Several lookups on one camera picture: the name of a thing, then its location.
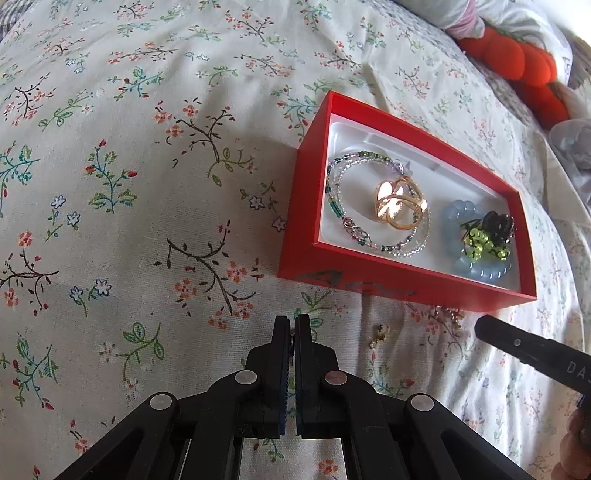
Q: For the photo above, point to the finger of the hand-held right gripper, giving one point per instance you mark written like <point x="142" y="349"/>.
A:
<point x="512" y="341"/>

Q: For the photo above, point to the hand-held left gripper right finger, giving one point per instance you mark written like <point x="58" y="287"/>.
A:
<point x="305" y="369"/>

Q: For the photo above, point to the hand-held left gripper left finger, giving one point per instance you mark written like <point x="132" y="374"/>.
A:
<point x="277" y="369"/>

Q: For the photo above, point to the red cardboard box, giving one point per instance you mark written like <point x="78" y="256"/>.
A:
<point x="304" y="240"/>

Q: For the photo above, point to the person's right hand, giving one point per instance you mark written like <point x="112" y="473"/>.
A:
<point x="577" y="443"/>

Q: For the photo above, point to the grey cloth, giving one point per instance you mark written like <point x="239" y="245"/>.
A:
<point x="575" y="143"/>

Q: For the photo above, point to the floral bedsheet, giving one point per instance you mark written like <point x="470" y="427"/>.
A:
<point x="138" y="207"/>

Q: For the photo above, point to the orange plush toy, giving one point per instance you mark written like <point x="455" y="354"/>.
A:
<point x="535" y="64"/>

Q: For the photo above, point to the pink and white cloth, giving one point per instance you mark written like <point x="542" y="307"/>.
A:
<point x="489" y="18"/>

